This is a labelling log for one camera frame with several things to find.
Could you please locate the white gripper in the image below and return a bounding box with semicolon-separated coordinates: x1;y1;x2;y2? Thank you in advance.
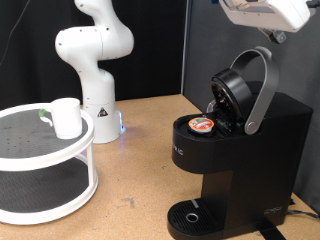
218;0;316;45

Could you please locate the silver Keurig lid handle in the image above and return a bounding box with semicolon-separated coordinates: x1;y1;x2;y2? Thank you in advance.
229;45;280;136

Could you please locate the white coffee pod orange lid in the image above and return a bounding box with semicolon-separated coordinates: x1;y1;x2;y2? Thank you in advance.
187;116;216;135

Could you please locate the white mug green-taped handle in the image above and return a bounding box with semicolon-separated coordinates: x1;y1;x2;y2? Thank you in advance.
38;97;84;140

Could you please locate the black Keurig coffee machine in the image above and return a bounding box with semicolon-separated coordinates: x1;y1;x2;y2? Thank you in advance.
166;67;314;240

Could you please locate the black backdrop curtain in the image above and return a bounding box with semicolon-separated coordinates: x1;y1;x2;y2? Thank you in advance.
0;0;188;111

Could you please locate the black drip tray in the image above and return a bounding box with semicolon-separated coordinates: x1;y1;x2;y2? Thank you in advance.
166;198;224;240

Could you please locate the black tape strip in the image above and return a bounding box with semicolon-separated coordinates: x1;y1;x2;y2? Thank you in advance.
254;219;287;240

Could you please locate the white two-tier turntable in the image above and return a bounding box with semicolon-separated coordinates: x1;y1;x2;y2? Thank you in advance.
0;102;100;226

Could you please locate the black power cable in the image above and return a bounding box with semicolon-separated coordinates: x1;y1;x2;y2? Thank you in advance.
287;199;320;221

